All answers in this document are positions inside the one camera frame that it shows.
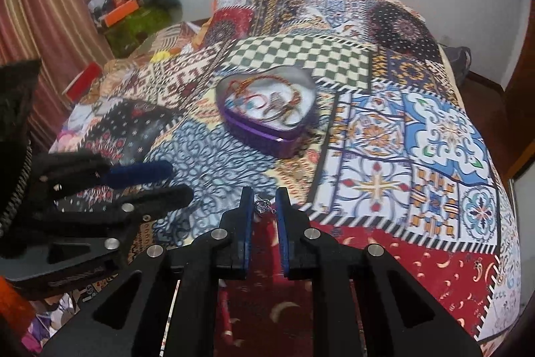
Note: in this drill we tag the green cloth covered stand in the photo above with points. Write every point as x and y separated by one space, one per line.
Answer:
128 34

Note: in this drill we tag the red and white box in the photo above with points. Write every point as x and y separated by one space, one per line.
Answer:
80 85

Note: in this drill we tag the striped brown curtain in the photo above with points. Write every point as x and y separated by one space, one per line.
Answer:
62 35

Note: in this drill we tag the patchwork patterned bedspread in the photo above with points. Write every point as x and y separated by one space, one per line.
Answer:
393 158

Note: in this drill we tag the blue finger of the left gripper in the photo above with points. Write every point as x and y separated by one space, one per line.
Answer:
139 173

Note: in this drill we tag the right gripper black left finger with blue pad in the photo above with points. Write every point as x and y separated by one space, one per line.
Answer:
164 302

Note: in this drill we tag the purple heart-shaped jewelry tin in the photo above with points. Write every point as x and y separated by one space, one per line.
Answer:
268 111

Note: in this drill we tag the dark bag on floor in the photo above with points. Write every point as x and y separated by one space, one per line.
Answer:
460 61

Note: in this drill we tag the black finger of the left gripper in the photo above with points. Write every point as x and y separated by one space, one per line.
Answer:
127 211

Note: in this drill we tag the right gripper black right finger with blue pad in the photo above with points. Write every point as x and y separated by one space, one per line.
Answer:
365 303

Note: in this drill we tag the orange box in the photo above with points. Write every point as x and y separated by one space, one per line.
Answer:
120 12

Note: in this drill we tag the orange sleeve forearm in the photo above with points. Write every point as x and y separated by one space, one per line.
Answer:
17 312

